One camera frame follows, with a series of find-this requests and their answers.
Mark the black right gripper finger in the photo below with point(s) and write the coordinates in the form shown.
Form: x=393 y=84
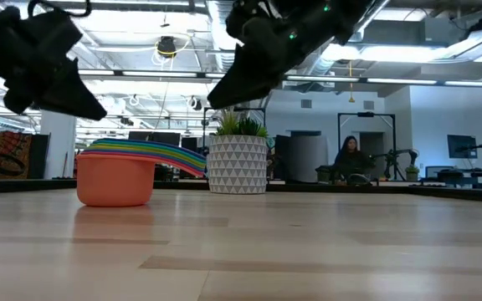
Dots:
x=249 y=83

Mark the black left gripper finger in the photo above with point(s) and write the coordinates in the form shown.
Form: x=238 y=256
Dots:
x=17 y=100
x=73 y=96

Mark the yellow measuring cup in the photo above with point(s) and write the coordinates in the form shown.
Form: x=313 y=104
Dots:
x=174 y=155

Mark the pink measuring cup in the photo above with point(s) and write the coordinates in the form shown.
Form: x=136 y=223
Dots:
x=174 y=161

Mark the black background robot arm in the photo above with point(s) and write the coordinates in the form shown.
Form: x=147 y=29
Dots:
x=396 y=156

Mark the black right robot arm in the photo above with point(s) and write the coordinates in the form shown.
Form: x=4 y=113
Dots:
x=352 y=16

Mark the green artificial succulent plant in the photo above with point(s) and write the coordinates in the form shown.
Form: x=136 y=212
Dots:
x=241 y=125

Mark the colourful patterned tapestry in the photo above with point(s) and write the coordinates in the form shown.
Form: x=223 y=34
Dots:
x=11 y=154

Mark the white building pillar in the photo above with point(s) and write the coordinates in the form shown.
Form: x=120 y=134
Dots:
x=59 y=150

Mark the black computer monitor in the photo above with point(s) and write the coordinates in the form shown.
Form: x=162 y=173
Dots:
x=140 y=135
x=167 y=138

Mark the white triangle-patterned plant pot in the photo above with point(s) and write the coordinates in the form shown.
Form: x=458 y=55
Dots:
x=237 y=163

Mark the black upright panel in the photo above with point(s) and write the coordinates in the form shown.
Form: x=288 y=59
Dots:
x=188 y=144

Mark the black ceiling-mounted device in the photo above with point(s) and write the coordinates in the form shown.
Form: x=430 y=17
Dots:
x=166 y=46

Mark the grey curved partition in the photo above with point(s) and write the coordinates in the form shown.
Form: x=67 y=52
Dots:
x=308 y=154

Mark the person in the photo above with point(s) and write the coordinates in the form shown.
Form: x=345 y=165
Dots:
x=350 y=159

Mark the small potted plant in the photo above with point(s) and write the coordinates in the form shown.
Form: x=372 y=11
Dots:
x=411 y=171

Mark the black aluminium table frame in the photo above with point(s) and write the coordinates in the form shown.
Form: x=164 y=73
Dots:
x=308 y=188

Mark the black rig frame stand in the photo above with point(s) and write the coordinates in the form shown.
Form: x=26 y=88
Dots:
x=366 y=115

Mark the wall-mounted dark monitor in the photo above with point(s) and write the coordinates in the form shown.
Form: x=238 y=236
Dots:
x=460 y=146

